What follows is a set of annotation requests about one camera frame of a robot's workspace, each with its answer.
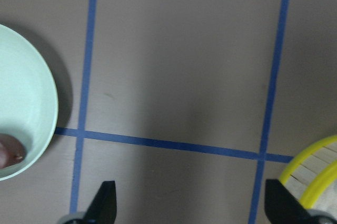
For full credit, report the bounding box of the far yellow bamboo steamer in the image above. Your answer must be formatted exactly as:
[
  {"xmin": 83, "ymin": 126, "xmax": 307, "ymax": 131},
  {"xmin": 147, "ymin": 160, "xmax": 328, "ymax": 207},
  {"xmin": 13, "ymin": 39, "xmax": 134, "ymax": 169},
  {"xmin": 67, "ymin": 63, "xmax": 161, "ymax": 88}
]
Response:
[{"xmin": 279, "ymin": 135, "xmax": 336, "ymax": 217}]

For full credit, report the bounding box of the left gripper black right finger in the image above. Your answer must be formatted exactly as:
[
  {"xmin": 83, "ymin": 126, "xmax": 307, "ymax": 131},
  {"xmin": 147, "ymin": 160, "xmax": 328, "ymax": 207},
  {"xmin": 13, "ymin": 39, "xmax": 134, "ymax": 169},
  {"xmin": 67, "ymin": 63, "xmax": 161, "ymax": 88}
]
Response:
[{"xmin": 264, "ymin": 179, "xmax": 337, "ymax": 224}]

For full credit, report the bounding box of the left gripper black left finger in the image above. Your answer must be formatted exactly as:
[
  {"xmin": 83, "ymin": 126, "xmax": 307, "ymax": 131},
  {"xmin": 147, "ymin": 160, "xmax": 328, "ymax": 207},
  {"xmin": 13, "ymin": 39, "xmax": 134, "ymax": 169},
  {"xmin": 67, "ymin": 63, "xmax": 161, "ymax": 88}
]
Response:
[{"xmin": 59, "ymin": 180, "xmax": 117, "ymax": 224}]

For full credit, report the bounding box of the pale green plate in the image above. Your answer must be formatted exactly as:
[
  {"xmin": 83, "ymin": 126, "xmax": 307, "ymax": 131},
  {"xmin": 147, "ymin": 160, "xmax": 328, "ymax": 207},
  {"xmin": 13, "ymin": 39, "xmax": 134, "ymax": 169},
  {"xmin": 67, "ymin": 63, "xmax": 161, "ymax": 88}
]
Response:
[{"xmin": 1, "ymin": 25, "xmax": 58, "ymax": 180}]

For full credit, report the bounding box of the brown red bun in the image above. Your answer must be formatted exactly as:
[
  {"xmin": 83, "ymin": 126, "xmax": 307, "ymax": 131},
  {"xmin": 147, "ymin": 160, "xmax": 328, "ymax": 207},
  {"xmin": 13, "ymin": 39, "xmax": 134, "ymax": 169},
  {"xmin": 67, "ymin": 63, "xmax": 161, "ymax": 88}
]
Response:
[{"xmin": 1, "ymin": 133, "xmax": 26, "ymax": 169}]

